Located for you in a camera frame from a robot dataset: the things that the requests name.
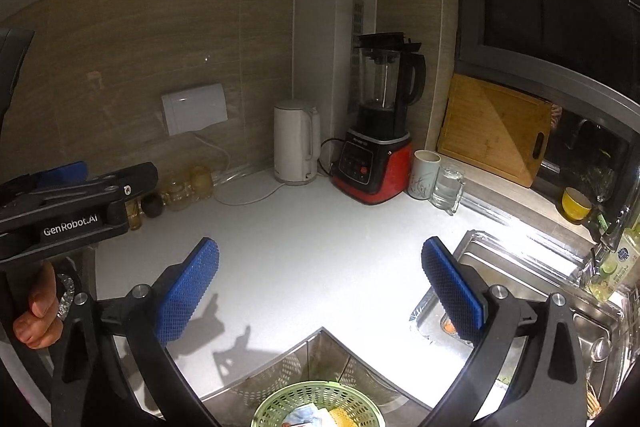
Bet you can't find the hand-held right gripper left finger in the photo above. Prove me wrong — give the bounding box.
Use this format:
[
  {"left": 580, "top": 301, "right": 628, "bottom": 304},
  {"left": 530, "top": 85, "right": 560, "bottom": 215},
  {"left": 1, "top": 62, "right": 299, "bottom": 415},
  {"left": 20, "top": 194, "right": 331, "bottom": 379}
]
[{"left": 50, "top": 237, "right": 221, "bottom": 427}]

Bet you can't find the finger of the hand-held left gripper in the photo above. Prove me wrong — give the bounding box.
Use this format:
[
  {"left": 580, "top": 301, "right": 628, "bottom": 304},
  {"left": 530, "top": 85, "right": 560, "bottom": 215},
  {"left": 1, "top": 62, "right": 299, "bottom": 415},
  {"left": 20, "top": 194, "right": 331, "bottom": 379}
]
[
  {"left": 5, "top": 162, "right": 160, "bottom": 210},
  {"left": 30, "top": 161, "right": 88, "bottom": 182}
]

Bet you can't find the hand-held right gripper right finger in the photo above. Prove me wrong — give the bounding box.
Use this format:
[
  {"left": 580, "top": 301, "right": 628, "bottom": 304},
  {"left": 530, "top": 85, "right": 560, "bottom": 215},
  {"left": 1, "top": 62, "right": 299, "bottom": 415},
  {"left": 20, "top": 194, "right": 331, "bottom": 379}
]
[{"left": 421, "top": 237, "right": 588, "bottom": 427}]

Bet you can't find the green perforated plastic basket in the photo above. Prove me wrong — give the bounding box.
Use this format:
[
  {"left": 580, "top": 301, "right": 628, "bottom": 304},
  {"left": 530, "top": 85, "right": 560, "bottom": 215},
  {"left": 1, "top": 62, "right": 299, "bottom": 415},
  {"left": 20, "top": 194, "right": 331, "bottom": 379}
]
[{"left": 251, "top": 381, "right": 386, "bottom": 427}]

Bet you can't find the blue patterned towel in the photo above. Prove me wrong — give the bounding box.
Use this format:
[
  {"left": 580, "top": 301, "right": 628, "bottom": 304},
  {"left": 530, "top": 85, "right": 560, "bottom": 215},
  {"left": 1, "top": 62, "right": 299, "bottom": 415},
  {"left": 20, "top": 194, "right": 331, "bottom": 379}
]
[{"left": 282, "top": 404, "right": 326, "bottom": 427}]

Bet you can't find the yellow sponge cloth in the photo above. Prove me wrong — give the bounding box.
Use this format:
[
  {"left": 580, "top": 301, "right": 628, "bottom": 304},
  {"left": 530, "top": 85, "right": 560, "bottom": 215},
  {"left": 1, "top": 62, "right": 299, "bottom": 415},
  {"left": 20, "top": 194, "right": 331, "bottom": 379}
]
[{"left": 327, "top": 407, "right": 361, "bottom": 427}]

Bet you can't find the person's left hand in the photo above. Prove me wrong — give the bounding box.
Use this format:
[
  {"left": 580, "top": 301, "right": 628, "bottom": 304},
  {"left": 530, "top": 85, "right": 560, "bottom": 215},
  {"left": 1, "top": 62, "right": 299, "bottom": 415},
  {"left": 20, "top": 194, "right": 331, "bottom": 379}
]
[{"left": 12, "top": 262, "right": 63, "bottom": 350}]

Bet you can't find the dark round jar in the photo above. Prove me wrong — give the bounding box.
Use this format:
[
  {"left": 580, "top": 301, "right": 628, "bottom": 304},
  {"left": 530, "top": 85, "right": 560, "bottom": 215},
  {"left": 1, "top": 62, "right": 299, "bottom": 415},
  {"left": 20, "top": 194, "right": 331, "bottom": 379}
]
[{"left": 141, "top": 195, "right": 166, "bottom": 219}]

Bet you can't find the amber glass jar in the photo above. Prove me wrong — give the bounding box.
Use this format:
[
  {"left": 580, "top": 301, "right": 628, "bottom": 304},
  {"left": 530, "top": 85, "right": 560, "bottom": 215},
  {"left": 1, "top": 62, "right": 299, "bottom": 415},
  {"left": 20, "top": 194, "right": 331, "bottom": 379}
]
[
  {"left": 192, "top": 165, "right": 216, "bottom": 200},
  {"left": 162, "top": 177, "right": 193, "bottom": 212},
  {"left": 125, "top": 197, "right": 146, "bottom": 230}
]

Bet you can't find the stainless steel sink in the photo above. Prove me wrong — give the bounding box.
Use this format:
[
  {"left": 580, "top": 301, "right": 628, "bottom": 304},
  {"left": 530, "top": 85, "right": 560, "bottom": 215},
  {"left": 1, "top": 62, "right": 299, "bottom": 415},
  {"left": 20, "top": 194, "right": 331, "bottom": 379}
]
[{"left": 410, "top": 229, "right": 640, "bottom": 408}]

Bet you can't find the clear glass mug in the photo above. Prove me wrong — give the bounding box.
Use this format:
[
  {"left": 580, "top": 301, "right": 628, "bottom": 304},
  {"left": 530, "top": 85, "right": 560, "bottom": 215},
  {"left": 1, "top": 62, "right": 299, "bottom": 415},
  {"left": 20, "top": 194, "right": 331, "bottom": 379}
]
[{"left": 430, "top": 163, "right": 467, "bottom": 215}]

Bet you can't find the white printed mug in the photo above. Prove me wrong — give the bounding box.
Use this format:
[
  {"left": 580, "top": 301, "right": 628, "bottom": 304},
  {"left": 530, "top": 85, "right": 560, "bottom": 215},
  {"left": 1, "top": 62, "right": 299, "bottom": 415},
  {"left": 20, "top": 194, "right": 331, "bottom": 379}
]
[{"left": 407, "top": 150, "right": 442, "bottom": 201}]

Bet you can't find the yellow bowl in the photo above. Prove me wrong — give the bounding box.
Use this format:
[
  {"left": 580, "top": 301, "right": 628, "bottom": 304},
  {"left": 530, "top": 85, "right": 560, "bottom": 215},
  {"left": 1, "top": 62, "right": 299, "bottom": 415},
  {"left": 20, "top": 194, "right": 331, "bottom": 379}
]
[{"left": 561, "top": 187, "right": 593, "bottom": 224}]

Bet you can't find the red and black blender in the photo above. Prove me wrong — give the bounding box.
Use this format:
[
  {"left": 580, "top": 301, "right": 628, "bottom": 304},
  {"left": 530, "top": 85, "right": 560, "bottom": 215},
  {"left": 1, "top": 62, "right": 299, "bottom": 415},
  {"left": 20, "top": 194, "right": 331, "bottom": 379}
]
[{"left": 330, "top": 32, "right": 427, "bottom": 206}]

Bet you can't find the metal sink strainer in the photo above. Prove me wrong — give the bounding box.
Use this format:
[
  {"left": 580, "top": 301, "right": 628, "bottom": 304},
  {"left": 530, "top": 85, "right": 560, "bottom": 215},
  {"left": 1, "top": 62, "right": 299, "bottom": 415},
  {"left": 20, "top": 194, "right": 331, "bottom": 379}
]
[{"left": 590, "top": 337, "right": 612, "bottom": 363}]

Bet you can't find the wooden cutting board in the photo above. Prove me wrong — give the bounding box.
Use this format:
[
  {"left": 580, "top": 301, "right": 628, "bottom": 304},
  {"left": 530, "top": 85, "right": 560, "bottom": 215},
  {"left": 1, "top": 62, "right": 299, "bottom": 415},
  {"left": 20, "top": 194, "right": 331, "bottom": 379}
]
[{"left": 436, "top": 73, "right": 555, "bottom": 188}]

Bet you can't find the chrome faucet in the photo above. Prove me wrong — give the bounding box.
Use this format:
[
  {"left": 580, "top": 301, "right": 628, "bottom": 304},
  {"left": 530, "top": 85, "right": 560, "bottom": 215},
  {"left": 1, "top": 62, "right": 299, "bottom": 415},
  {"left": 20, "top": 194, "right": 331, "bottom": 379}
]
[{"left": 582, "top": 202, "right": 631, "bottom": 278}]

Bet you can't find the white electric kettle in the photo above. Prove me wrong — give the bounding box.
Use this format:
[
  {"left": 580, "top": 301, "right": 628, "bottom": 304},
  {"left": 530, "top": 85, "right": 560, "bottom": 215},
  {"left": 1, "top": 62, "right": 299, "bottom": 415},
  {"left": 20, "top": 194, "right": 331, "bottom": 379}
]
[{"left": 272, "top": 99, "right": 322, "bottom": 185}]

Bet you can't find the green dish soap bottle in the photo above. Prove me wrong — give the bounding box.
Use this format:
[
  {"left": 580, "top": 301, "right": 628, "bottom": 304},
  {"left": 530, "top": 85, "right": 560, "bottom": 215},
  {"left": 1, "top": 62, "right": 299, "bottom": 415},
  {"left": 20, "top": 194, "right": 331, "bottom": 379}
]
[{"left": 587, "top": 227, "right": 640, "bottom": 303}]

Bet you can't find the bundle of bamboo skewers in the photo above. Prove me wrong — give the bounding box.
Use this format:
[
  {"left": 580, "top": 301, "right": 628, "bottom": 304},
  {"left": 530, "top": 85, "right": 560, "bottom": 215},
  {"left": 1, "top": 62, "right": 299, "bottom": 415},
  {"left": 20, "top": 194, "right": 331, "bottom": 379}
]
[{"left": 582, "top": 379, "right": 601, "bottom": 418}]

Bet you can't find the dark window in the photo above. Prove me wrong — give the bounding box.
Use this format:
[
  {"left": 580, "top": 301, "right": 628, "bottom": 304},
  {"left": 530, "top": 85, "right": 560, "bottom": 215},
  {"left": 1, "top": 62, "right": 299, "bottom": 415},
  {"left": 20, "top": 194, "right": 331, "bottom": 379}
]
[{"left": 455, "top": 0, "right": 640, "bottom": 228}]

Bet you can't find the white wall socket cover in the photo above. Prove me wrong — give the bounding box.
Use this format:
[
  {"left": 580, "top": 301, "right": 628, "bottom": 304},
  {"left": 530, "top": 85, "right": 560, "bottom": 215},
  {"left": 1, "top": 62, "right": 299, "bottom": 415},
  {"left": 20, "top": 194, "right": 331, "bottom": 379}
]
[{"left": 161, "top": 83, "right": 228, "bottom": 136}]

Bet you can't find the white power cable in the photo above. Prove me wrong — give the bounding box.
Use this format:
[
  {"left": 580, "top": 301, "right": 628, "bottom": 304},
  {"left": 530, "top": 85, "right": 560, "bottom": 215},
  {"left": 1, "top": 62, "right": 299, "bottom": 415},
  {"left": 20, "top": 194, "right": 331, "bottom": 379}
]
[{"left": 192, "top": 132, "right": 286, "bottom": 206}]

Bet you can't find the black power cable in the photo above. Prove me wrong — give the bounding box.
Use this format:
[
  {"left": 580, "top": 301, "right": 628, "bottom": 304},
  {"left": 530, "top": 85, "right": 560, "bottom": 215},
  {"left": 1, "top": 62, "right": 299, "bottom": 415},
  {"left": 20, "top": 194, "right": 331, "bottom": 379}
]
[{"left": 319, "top": 137, "right": 346, "bottom": 178}]

